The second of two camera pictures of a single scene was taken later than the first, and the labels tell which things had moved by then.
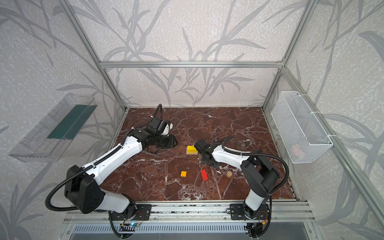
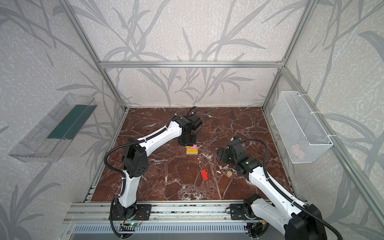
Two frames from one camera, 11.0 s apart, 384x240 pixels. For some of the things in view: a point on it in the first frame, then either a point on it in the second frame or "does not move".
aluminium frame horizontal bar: [192, 64] does not move
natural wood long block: [192, 153] does not move
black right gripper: [204, 151] to [223, 154]
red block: [204, 175] does not move
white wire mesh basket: [303, 139] does not move
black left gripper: [163, 141] to [187, 141]
